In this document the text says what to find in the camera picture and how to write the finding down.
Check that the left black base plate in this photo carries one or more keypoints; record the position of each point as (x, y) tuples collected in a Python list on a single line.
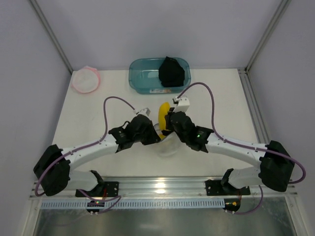
[(105, 189)]

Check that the pink-rimmed mesh laundry bag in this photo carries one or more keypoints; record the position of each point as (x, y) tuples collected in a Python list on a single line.
[(86, 80)]

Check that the black bra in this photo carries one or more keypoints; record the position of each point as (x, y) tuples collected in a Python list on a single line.
[(170, 73)]

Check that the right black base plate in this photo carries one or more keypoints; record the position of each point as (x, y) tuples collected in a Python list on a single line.
[(216, 188)]

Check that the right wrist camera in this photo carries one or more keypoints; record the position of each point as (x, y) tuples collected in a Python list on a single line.
[(181, 104)]

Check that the yellow bra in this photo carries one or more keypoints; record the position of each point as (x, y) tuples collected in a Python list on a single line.
[(163, 111)]

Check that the blue-rimmed mesh laundry bag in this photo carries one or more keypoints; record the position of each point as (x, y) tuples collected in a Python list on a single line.
[(168, 145)]

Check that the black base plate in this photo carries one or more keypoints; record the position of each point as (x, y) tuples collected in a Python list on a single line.
[(105, 189), (216, 188)]

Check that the aluminium mounting rail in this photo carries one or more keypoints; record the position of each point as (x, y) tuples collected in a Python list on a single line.
[(185, 187)]

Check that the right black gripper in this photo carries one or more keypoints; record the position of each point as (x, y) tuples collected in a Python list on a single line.
[(171, 122)]

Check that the white slotted cable duct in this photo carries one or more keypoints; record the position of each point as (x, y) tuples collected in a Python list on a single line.
[(134, 204)]

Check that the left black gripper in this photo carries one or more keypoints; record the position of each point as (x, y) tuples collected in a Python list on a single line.
[(152, 134)]

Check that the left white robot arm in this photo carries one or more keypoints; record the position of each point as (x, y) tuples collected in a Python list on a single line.
[(57, 168)]

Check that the right aluminium frame rail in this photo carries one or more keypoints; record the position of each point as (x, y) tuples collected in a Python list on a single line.
[(254, 109)]

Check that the teal plastic bin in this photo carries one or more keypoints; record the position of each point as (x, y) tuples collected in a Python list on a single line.
[(143, 76)]

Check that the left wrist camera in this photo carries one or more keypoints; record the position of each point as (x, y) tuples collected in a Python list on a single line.
[(144, 111)]

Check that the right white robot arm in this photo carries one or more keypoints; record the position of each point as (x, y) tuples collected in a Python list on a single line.
[(270, 163)]

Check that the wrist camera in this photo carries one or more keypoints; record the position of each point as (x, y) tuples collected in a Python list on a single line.
[(181, 104), (144, 111)]

